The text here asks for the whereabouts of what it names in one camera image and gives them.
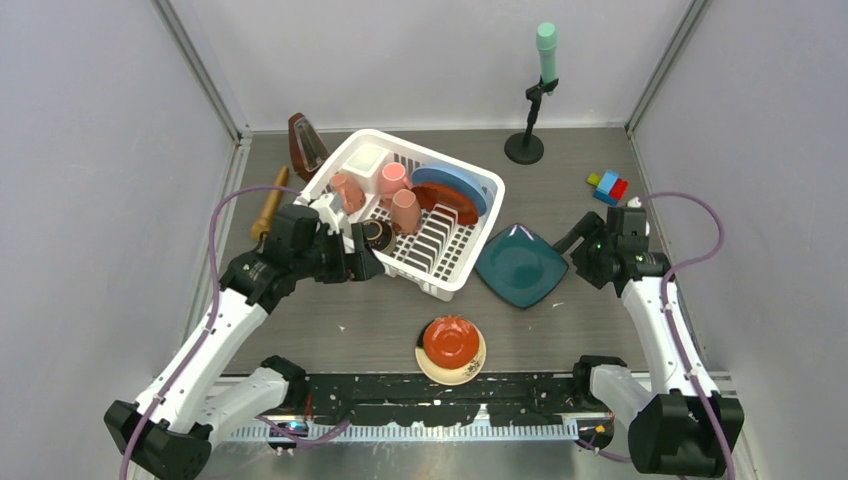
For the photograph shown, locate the red round plate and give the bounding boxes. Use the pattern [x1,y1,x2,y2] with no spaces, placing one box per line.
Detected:
[412,182,479,226]

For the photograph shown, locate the green microphone on stand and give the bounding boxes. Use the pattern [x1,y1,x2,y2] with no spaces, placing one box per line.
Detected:
[504,22,559,165]

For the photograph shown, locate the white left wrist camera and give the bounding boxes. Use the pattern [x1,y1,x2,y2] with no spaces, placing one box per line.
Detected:
[294,192,350,236]

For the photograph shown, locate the white plastic dish rack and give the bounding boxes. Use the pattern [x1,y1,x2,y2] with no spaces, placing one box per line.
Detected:
[297,129,505,301]

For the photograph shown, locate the pink mug with handle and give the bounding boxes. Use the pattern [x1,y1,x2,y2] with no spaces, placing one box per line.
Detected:
[330,173,366,215]

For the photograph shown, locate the brown wooden metronome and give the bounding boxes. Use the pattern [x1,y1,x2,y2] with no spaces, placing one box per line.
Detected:
[288,112,330,182]

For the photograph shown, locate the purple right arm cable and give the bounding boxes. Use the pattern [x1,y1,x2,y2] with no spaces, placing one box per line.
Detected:
[577,192,738,480]

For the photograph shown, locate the orange saucer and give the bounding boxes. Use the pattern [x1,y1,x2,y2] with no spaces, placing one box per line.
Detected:
[421,315,482,370]

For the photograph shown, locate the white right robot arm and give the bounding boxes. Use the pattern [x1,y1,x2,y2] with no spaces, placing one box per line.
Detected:
[554,207,745,478]

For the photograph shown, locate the light blue plate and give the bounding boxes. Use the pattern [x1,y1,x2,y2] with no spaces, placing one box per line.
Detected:
[411,165,488,216]

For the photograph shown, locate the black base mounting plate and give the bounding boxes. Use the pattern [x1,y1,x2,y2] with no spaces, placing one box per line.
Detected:
[268,372,609,427]

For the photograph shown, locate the white mug pink handle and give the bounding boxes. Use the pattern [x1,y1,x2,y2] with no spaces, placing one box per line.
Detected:
[390,189,421,235]

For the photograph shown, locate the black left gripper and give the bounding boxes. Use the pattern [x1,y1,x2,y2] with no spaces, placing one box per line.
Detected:
[293,222,383,284]

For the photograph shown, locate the dark green square plate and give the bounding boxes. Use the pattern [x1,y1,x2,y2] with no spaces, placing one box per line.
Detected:
[475,223,569,309]

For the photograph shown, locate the pink cup white inside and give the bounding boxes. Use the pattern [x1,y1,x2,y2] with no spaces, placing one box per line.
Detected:
[377,162,412,209]

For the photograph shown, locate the wooden rolling pin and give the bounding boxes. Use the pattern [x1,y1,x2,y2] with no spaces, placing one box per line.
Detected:
[250,166,290,242]

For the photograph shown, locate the colourful toy blocks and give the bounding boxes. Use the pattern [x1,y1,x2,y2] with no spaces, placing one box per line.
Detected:
[587,170,629,206]

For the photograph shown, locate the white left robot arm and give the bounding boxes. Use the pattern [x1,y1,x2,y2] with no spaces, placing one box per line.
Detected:
[104,205,384,479]

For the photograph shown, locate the brown ceramic bowl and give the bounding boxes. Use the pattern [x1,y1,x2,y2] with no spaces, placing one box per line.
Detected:
[362,219,397,255]

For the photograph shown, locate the cream patterned plate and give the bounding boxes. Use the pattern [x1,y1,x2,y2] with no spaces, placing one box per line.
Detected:
[414,329,487,386]

